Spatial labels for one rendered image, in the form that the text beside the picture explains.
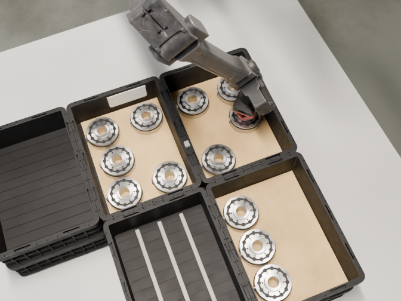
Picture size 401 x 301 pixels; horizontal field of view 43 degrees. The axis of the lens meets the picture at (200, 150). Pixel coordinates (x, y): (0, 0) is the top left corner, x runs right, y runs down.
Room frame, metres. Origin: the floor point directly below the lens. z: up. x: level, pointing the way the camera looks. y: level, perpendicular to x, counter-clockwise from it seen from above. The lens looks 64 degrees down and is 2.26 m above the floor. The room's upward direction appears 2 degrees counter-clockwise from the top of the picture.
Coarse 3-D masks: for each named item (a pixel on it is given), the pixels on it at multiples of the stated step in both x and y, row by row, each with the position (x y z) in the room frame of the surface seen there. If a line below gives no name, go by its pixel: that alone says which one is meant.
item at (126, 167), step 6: (108, 150) 0.68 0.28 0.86; (114, 150) 0.68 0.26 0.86; (120, 150) 0.68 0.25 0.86; (126, 150) 0.68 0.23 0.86; (102, 156) 0.66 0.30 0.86; (108, 156) 0.66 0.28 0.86; (126, 156) 0.66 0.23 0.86; (132, 156) 0.66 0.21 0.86; (102, 162) 0.64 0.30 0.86; (108, 162) 0.64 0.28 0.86; (126, 162) 0.64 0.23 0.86; (132, 162) 0.64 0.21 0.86; (108, 168) 0.62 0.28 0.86; (114, 168) 0.62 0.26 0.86; (120, 168) 0.62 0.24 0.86; (126, 168) 0.62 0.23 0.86; (114, 174) 0.60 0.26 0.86; (120, 174) 0.60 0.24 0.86
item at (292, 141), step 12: (240, 48) 1.00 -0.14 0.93; (168, 72) 0.91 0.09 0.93; (264, 84) 0.86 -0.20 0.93; (168, 96) 0.83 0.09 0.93; (276, 108) 0.77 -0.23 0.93; (180, 120) 0.74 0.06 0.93; (288, 132) 0.69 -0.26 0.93; (192, 156) 0.62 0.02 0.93; (276, 156) 0.61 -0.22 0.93; (240, 168) 0.58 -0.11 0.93; (204, 180) 0.55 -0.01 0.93
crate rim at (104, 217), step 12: (132, 84) 0.87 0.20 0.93; (156, 84) 0.87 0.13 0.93; (96, 96) 0.83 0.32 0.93; (168, 108) 0.78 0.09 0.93; (72, 120) 0.75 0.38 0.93; (180, 132) 0.70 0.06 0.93; (84, 156) 0.64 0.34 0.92; (192, 168) 0.58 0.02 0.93; (96, 192) 0.52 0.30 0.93; (168, 192) 0.51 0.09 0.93; (180, 192) 0.51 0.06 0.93; (96, 204) 0.48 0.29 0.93; (144, 204) 0.48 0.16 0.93; (108, 216) 0.45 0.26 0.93
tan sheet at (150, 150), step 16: (112, 112) 0.83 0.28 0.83; (128, 112) 0.83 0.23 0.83; (128, 128) 0.77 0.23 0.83; (160, 128) 0.77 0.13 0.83; (128, 144) 0.72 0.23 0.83; (144, 144) 0.72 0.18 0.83; (160, 144) 0.71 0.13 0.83; (96, 160) 0.66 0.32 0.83; (144, 160) 0.66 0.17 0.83; (160, 160) 0.66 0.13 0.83; (176, 160) 0.66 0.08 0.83; (128, 176) 0.61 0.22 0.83; (144, 176) 0.61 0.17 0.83; (128, 192) 0.55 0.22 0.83; (144, 192) 0.55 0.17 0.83; (112, 208) 0.50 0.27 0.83
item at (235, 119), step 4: (232, 108) 0.82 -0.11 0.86; (232, 112) 0.80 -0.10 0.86; (256, 112) 0.80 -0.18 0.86; (232, 116) 0.79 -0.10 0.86; (236, 116) 0.79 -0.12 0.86; (256, 116) 0.79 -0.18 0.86; (260, 116) 0.78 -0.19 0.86; (232, 120) 0.77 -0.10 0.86; (236, 120) 0.78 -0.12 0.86; (240, 120) 0.77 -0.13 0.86; (252, 120) 0.77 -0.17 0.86; (256, 120) 0.77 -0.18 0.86; (236, 124) 0.76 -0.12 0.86; (240, 124) 0.76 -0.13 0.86; (244, 124) 0.76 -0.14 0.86; (248, 124) 0.76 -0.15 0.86; (252, 124) 0.76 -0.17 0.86; (256, 124) 0.76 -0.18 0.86; (244, 128) 0.75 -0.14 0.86; (248, 128) 0.75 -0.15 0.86
